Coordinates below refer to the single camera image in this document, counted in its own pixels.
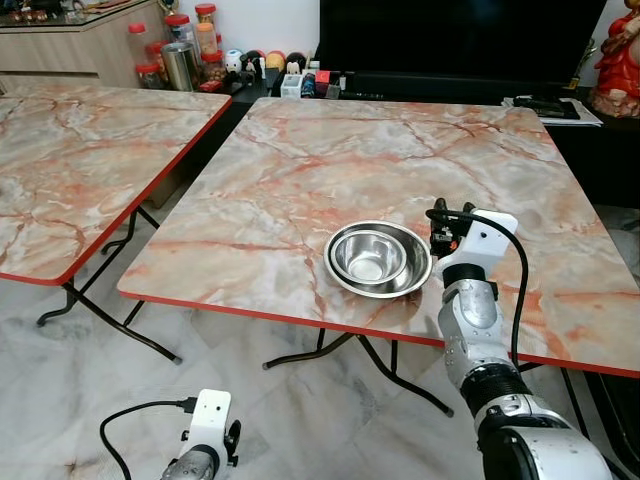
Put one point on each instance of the tall red lid snack jar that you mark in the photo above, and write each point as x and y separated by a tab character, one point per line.
206	30

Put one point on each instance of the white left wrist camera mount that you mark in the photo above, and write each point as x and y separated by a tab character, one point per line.
208	420

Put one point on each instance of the light wooden cabinet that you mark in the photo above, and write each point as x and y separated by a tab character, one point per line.
70	50

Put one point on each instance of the stainless steel bowl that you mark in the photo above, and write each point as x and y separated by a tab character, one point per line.
370	258

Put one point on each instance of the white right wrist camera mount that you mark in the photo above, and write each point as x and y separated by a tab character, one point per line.
478	245

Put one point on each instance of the black flat television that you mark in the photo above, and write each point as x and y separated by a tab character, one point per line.
460	45

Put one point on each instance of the white toy figure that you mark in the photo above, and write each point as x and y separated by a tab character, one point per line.
232	62

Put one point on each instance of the dark cover magazine stack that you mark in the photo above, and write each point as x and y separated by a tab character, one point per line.
545	108

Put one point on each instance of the stainless steel plate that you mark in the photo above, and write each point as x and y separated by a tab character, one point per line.
385	292

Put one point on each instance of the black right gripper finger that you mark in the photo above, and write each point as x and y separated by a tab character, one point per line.
438	208

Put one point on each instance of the small white box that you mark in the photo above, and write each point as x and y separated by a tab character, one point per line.
292	86

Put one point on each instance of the shiny metal canister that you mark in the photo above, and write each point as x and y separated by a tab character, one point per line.
180	68

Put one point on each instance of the black round toy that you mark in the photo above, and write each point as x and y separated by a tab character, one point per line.
296	62

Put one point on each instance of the red laughing Buddha statue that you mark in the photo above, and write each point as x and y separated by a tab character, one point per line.
620	70

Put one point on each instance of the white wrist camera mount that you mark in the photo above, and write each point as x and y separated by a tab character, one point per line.
478	245
208	420

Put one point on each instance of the yellow round toy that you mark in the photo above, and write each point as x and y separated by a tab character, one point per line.
275	60

